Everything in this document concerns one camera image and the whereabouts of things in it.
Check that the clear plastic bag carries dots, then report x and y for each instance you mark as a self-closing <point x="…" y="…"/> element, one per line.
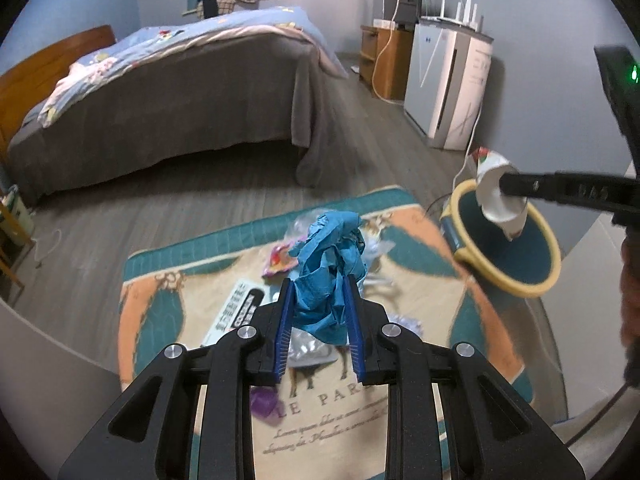
<point x="375" y="247"/>

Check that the light blue floral blanket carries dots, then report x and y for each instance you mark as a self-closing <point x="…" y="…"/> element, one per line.
<point x="200" y="35"/>

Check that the purple wrapper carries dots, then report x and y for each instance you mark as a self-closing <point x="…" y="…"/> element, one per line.
<point x="265" y="402"/>

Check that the white router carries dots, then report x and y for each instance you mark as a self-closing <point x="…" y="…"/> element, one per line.
<point x="460" y="14"/>

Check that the wooden stand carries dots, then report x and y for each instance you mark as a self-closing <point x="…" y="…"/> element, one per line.
<point x="12" y="240"/>

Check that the pink wrapper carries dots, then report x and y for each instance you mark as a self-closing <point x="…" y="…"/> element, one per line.
<point x="277" y="260"/>

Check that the black and white packet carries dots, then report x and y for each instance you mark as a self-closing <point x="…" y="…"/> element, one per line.
<point x="245" y="305"/>

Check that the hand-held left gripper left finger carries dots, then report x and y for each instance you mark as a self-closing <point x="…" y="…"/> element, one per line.
<point x="282" y="330"/>

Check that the wooden headboard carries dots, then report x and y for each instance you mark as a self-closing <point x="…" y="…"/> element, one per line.
<point x="30" y="80"/>

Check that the white panel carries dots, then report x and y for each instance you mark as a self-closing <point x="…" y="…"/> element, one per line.
<point x="45" y="385"/>
<point x="590" y="310"/>

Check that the silver foil wrapper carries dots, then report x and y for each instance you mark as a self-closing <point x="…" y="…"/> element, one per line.
<point x="310" y="351"/>

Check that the white air purifier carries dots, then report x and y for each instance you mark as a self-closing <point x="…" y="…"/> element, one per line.
<point x="450" y="80"/>

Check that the white paper cup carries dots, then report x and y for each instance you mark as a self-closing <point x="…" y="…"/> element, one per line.
<point x="492" y="195"/>

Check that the printed teal and orange rug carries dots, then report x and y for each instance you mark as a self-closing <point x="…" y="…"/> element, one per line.
<point x="200" y="280"/>

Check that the teal bin with yellow rim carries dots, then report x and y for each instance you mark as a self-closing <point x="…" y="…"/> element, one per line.
<point x="525" y="260"/>

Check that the wooden cabinet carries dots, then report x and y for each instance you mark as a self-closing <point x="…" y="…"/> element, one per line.
<point x="395" y="60"/>

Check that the person's right forearm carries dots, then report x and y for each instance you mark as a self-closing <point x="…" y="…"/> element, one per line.
<point x="632" y="300"/>

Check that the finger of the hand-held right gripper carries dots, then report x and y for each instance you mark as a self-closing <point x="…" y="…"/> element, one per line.
<point x="565" y="187"/>

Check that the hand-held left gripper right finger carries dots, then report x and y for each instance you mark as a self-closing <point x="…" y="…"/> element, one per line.
<point x="352" y="330"/>

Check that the bed with grey cover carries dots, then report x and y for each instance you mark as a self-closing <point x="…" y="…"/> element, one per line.
<point x="200" y="95"/>

